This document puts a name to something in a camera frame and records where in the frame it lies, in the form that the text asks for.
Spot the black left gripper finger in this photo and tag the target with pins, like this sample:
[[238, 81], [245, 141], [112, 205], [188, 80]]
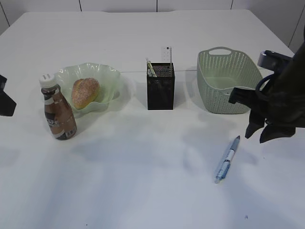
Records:
[[7, 105]]

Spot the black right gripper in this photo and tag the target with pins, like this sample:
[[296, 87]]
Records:
[[278, 101]]

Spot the brown plastic drink bottle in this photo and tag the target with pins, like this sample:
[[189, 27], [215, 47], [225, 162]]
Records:
[[58, 112]]

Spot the light blue click pen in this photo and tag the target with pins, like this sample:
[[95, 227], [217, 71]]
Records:
[[225, 165]]

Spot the sugared bread loaf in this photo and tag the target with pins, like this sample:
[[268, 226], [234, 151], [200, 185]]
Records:
[[84, 91]]

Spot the clear plastic ruler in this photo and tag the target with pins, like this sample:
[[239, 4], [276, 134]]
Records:
[[166, 54]]

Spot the cream white click pen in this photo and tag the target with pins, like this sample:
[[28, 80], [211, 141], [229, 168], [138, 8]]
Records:
[[150, 68]]

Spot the green plastic woven basket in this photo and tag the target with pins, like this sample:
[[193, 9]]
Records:
[[219, 71]]

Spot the black mesh pen holder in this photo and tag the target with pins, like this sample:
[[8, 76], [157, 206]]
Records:
[[160, 87]]

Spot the green wavy glass plate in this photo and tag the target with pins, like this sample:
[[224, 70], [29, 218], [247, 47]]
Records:
[[109, 80]]

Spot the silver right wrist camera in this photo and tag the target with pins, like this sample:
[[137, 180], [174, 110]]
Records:
[[273, 61]]

